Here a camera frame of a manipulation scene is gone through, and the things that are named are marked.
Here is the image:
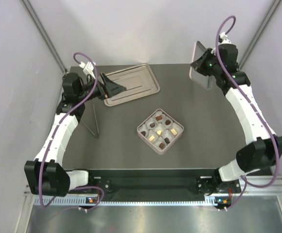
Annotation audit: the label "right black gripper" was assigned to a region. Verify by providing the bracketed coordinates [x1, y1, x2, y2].
[190, 48, 222, 78]

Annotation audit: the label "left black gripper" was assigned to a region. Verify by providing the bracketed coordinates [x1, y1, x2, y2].
[78, 72, 126, 102]

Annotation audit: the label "silver tin lid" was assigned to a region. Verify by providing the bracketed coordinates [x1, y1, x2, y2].
[189, 41, 208, 90]

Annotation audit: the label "metal tongs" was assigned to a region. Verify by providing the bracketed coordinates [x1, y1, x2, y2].
[81, 102, 100, 139]

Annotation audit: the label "brown chocolate piece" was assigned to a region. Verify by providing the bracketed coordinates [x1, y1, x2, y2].
[156, 116, 163, 121]

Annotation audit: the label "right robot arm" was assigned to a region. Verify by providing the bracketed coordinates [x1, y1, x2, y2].
[189, 41, 282, 192]

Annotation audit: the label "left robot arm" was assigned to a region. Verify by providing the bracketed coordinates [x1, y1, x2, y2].
[24, 73, 126, 197]

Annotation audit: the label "silver metal tray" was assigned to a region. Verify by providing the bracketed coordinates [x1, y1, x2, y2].
[104, 64, 160, 107]

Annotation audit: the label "white paper cup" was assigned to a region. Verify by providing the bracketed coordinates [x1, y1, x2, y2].
[169, 124, 182, 137]
[162, 117, 173, 129]
[154, 123, 166, 136]
[161, 130, 175, 145]
[145, 118, 159, 130]
[154, 137, 166, 150]
[138, 124, 149, 137]
[147, 130, 159, 144]
[153, 111, 166, 123]

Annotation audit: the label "pink square tin box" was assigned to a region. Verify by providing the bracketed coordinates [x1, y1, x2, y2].
[137, 108, 185, 156]

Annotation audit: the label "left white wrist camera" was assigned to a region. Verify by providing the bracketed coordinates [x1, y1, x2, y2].
[79, 62, 96, 79]

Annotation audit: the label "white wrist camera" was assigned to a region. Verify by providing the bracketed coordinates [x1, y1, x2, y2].
[79, 62, 96, 79]
[218, 33, 232, 45]

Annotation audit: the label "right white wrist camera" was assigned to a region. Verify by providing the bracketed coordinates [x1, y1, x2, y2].
[218, 33, 232, 45]

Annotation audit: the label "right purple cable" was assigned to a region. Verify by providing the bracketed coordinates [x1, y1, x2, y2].
[215, 16, 282, 212]

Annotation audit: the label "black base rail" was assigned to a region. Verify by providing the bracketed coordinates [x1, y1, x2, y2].
[68, 169, 241, 202]

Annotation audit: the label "white cable duct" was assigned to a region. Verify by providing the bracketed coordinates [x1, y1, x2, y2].
[34, 196, 230, 207]

